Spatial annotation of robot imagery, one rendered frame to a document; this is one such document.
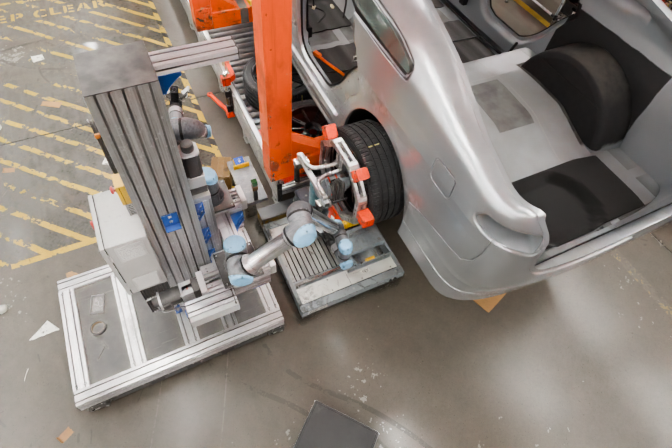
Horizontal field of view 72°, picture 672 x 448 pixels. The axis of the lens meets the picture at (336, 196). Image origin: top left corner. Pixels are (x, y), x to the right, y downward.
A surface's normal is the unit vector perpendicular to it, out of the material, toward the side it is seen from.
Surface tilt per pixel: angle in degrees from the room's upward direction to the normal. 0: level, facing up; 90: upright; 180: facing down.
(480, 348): 0
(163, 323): 0
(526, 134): 22
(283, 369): 0
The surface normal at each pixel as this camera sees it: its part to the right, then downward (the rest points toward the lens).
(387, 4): -0.54, -0.19
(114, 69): 0.07, -0.60
